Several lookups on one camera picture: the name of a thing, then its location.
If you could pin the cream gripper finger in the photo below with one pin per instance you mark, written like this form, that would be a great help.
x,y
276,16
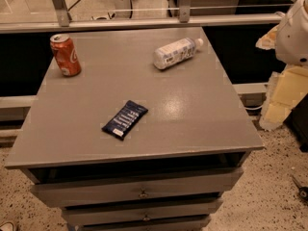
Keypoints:
x,y
268,40
285,90

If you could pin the dark blue snack bar wrapper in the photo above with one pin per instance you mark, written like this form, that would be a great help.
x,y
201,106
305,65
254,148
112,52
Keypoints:
x,y
124,120

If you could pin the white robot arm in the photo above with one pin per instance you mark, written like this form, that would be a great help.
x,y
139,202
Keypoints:
x,y
292,35

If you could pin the white plastic bottle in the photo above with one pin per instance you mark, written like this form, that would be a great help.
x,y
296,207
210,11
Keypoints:
x,y
176,52

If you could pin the black caster wheel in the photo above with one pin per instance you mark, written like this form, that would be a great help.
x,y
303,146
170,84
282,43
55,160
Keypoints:
x,y
302,191

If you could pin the grey drawer cabinet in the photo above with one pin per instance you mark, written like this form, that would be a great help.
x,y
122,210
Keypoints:
x,y
170,171

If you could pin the orange soda can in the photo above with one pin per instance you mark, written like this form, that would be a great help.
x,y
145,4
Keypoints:
x,y
65,55

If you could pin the white shoe tip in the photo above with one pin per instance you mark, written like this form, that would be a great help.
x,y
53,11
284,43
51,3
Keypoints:
x,y
7,226

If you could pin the grey metal railing frame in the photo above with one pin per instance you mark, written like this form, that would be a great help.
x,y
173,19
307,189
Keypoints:
x,y
22,16

